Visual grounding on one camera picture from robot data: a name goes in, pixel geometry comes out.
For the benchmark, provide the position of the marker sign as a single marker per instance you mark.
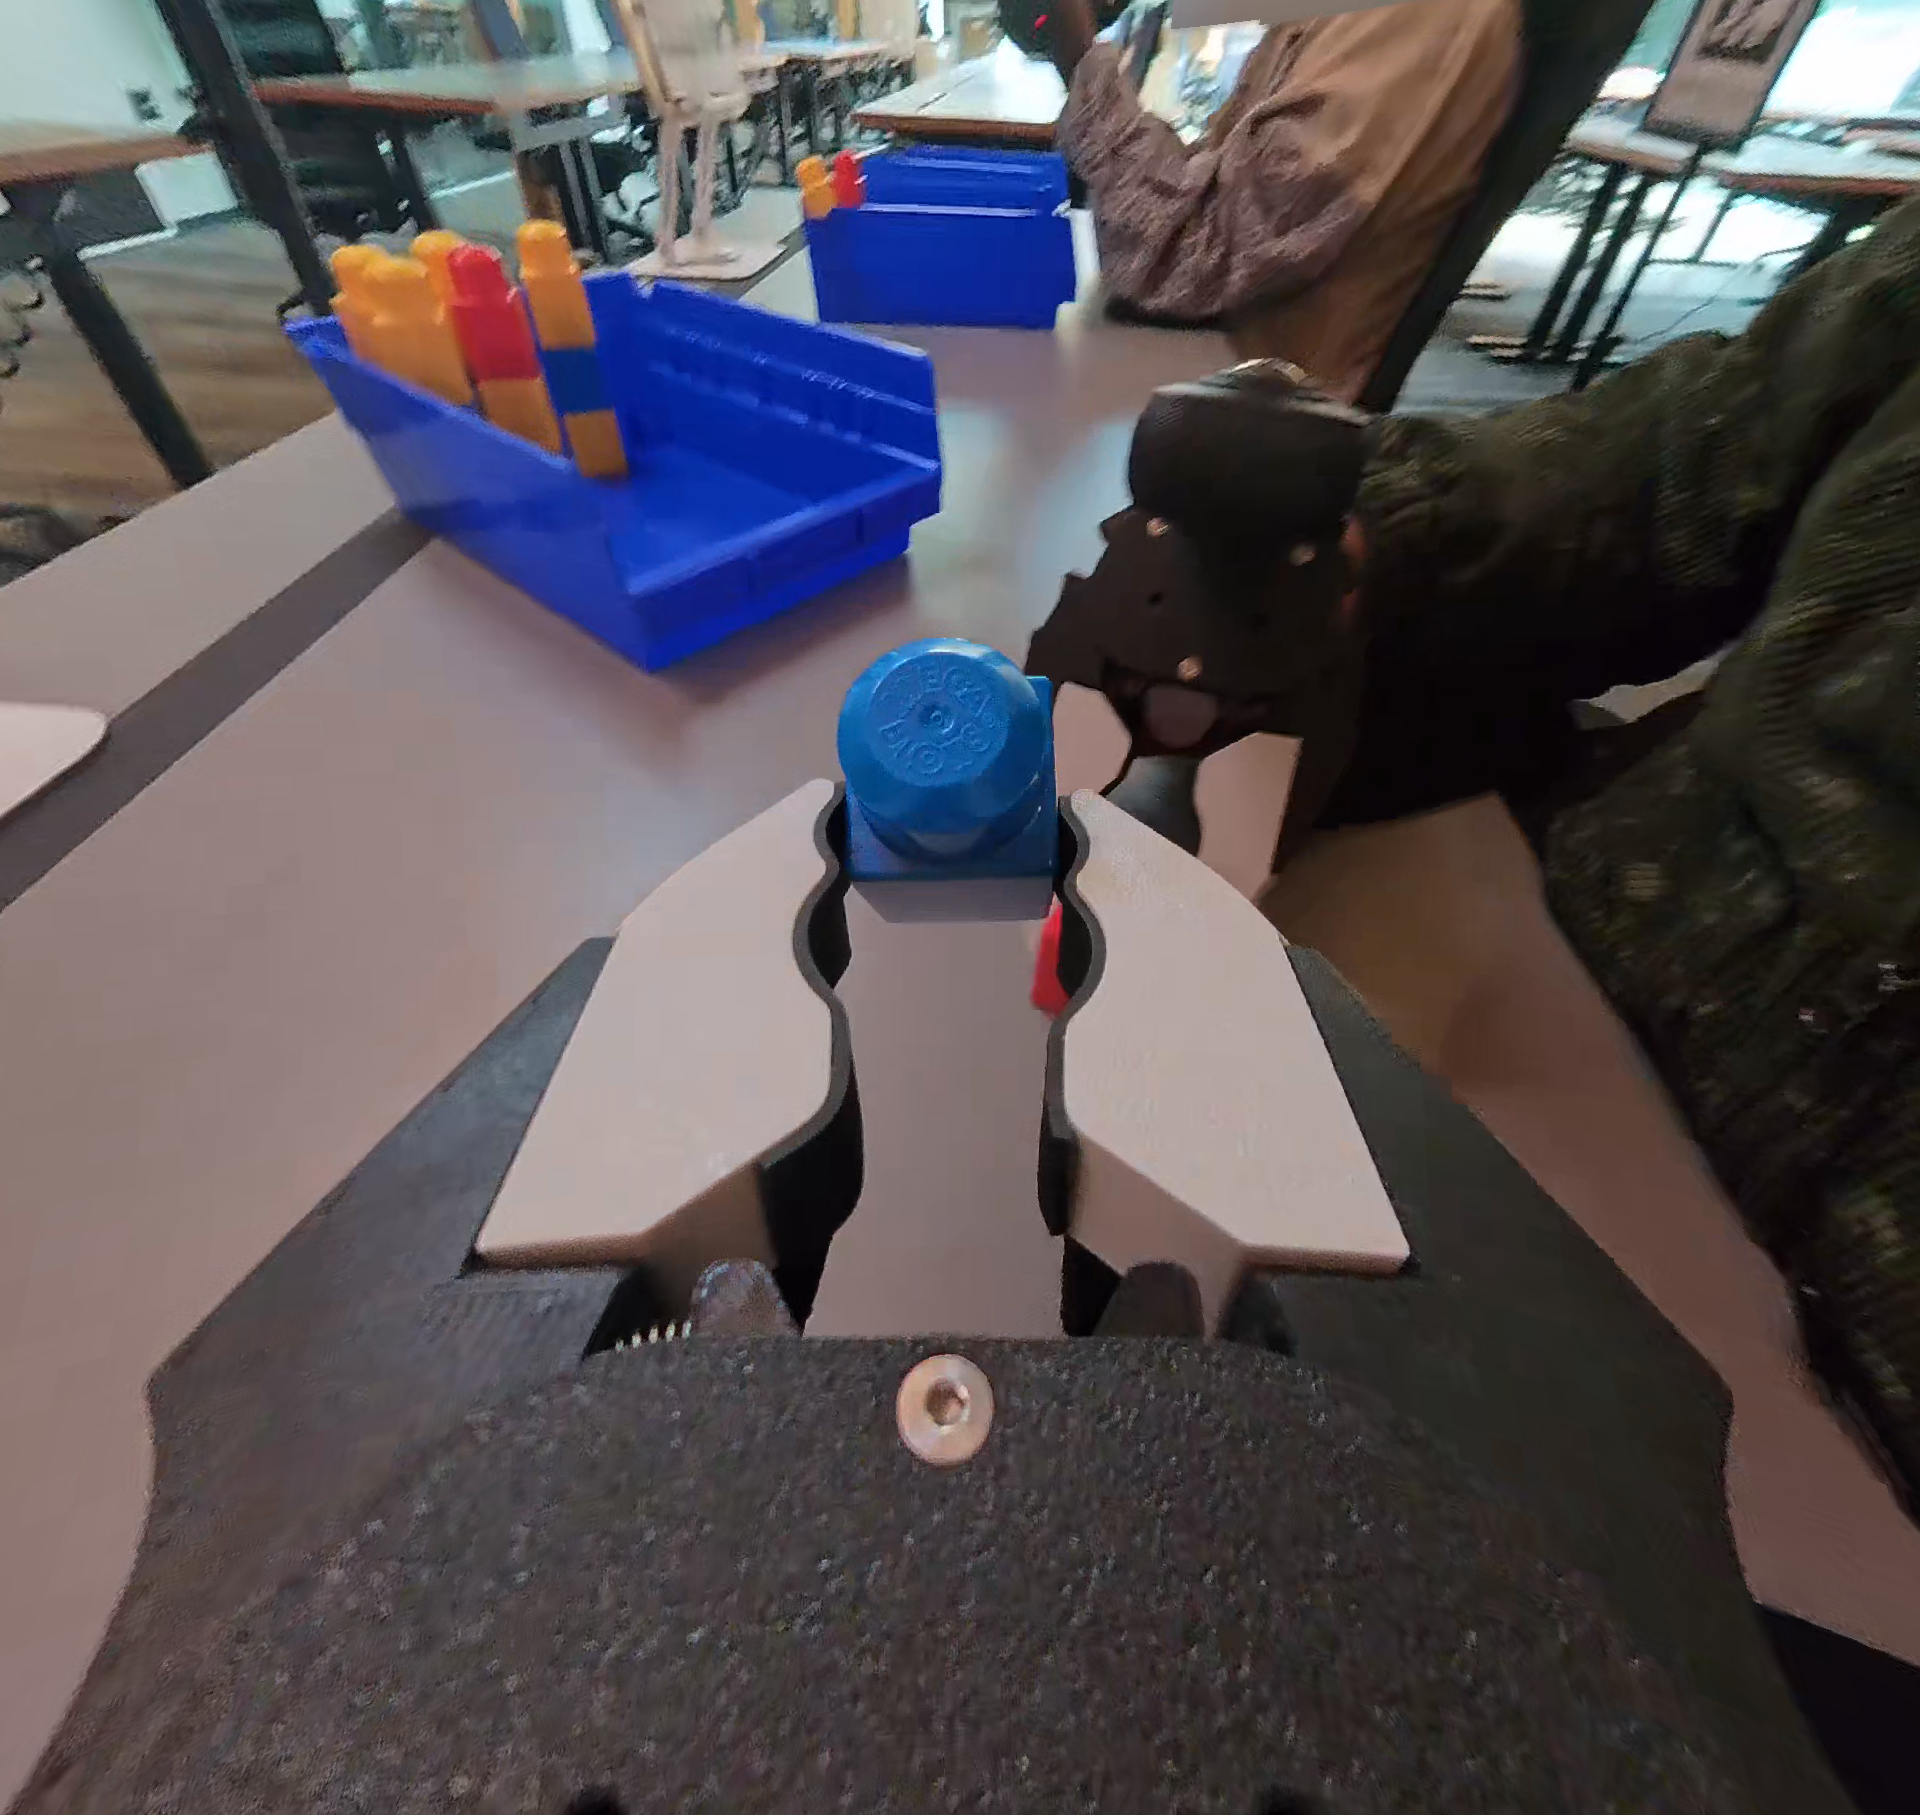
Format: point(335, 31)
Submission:
point(1764, 16)

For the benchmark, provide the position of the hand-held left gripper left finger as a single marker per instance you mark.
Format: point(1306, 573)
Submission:
point(660, 1080)

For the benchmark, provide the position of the blue plastic bin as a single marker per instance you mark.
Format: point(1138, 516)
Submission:
point(748, 525)
point(938, 263)

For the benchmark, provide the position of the red mega block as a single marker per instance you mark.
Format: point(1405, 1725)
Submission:
point(1051, 969)
point(849, 176)
point(491, 315)

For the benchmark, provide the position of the black upright post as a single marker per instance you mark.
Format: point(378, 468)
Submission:
point(224, 119)

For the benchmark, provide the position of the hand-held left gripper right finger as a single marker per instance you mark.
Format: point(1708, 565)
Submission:
point(1231, 1080)

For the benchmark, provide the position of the wood-edged desk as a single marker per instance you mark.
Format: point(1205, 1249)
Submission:
point(450, 83)
point(75, 157)
point(961, 98)
point(1798, 172)

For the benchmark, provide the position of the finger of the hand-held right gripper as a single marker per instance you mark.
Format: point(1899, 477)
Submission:
point(1249, 809)

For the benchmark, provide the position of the black office chair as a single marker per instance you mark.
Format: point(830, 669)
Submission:
point(1575, 91)
point(299, 61)

